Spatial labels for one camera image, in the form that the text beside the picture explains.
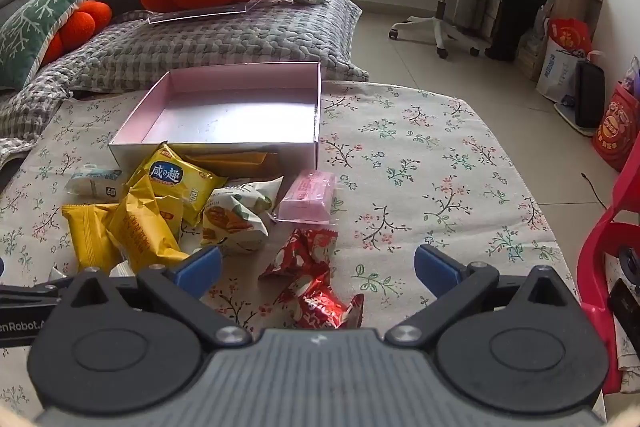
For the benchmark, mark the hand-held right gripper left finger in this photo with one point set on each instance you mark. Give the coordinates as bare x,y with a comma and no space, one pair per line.
200,269

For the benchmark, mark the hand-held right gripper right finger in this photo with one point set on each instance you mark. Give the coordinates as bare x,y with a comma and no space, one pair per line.
436,269

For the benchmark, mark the white green printed snack packet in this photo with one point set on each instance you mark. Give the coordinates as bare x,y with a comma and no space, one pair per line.
235,217

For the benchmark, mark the yellow brown print snack packet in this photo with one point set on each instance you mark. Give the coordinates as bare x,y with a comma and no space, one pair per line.
142,232

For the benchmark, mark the yellow blue label snack packet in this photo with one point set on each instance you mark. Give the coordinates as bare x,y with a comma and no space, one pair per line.
172,177

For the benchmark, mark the red candy wrapper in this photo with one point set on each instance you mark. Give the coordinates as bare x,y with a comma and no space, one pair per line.
300,252
325,307

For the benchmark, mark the plain yellow snack packet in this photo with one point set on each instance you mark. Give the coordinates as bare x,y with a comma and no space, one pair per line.
87,234

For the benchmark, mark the golden brown bar packet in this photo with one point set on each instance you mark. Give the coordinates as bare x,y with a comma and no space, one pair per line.
235,159

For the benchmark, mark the pink snack packet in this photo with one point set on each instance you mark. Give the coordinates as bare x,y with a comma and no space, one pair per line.
305,197

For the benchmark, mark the white blue snack packet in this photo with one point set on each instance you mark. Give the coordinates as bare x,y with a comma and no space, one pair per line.
95,182

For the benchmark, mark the pink lined silver box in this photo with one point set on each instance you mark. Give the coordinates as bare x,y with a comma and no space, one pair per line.
225,117

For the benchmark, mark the floral tablecloth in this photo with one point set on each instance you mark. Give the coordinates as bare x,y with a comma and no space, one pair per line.
425,167

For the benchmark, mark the red plastic stool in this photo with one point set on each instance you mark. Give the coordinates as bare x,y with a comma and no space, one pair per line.
592,257

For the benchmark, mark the black device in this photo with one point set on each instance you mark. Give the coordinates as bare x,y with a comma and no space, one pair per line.
625,302

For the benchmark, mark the grey checked blanket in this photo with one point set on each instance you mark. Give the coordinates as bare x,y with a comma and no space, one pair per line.
200,42

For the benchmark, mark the red paper bag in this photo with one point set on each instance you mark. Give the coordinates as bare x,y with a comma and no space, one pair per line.
615,127

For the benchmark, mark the white shopping bag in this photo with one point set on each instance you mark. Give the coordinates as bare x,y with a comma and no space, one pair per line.
555,72

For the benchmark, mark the stack of boxes under desk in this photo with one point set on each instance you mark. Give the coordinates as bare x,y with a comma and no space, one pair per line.
530,57

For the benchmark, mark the clear plastic sheet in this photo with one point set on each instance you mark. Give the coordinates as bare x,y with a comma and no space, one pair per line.
200,14

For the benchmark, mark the red gift bag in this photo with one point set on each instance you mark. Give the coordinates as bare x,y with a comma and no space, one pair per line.
570,34

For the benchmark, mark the small orange pumpkin cushion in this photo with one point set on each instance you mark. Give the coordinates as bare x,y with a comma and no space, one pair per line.
80,27

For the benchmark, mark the green snowflake pillow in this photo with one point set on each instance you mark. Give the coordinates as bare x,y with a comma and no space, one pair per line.
30,27

